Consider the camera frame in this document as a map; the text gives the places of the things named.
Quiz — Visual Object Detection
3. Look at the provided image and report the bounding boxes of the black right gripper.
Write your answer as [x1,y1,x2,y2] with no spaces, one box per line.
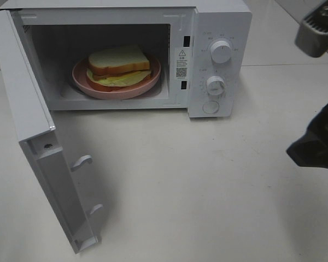
[286,103,328,169]

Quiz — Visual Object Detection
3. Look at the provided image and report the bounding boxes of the sandwich with lettuce and tomato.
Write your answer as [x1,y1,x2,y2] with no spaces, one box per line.
[86,45,151,92]

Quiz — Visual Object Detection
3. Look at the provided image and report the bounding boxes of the pink plate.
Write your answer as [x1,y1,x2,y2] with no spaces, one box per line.
[72,56,161,100]

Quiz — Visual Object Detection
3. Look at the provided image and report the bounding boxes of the round white door button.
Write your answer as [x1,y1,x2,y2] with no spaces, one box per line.
[202,101,219,114]

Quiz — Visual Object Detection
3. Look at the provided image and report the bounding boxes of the white lower microwave knob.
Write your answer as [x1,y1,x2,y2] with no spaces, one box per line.
[206,76,225,96]

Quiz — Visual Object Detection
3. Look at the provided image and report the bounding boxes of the white microwave knob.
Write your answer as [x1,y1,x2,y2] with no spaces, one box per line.
[210,39,232,64]
[206,76,225,96]

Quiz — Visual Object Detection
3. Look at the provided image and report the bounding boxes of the white upper microwave knob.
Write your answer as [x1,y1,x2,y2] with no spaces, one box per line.
[210,39,232,64]

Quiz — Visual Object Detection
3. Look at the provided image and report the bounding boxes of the white microwave oven body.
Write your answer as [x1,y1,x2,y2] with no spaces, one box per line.
[0,1,252,117]

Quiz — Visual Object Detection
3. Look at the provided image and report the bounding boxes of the white warning label sticker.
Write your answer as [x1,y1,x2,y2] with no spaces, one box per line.
[174,47,191,79]

